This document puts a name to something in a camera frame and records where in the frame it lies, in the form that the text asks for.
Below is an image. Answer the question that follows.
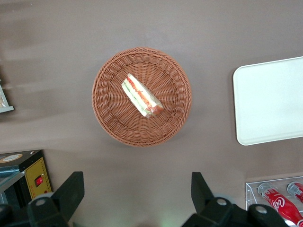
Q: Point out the black appliance with yellow panel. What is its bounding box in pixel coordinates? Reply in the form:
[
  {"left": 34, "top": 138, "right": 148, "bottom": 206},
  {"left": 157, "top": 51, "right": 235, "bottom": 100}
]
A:
[{"left": 0, "top": 149, "right": 53, "bottom": 211}]

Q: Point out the cream plastic tray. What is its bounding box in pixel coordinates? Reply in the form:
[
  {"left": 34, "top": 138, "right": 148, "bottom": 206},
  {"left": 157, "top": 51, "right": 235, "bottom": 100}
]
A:
[{"left": 232, "top": 56, "right": 303, "bottom": 146}]

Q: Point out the red cola bottle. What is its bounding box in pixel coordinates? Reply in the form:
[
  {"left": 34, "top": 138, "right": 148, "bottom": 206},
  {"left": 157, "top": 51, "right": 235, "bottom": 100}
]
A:
[
  {"left": 257, "top": 182, "right": 303, "bottom": 227},
  {"left": 286, "top": 181, "right": 303, "bottom": 204}
]

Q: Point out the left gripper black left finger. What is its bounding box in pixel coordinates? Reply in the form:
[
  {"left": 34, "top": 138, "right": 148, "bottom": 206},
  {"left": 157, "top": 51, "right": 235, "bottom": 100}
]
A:
[{"left": 27, "top": 171, "right": 85, "bottom": 227}]

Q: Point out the brown round wicker basket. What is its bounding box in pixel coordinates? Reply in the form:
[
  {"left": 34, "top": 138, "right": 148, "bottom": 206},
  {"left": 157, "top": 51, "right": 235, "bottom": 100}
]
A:
[{"left": 91, "top": 46, "right": 192, "bottom": 148}]

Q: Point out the clear acrylic bottle holder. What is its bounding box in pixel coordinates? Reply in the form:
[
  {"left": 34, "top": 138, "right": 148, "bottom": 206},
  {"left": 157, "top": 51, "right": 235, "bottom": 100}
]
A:
[{"left": 245, "top": 176, "right": 303, "bottom": 227}]

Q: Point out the triangle sandwich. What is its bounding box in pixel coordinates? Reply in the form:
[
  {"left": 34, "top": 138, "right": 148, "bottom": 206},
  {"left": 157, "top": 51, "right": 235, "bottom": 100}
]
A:
[{"left": 121, "top": 72, "right": 165, "bottom": 119}]

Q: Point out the grey display shelf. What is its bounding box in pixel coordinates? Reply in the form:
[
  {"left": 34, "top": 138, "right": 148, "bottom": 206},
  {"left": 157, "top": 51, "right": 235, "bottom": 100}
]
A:
[{"left": 0, "top": 79, "right": 15, "bottom": 114}]

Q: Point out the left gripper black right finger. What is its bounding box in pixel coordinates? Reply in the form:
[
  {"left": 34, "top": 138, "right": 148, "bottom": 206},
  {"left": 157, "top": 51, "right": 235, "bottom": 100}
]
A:
[{"left": 182, "top": 172, "right": 250, "bottom": 227}]

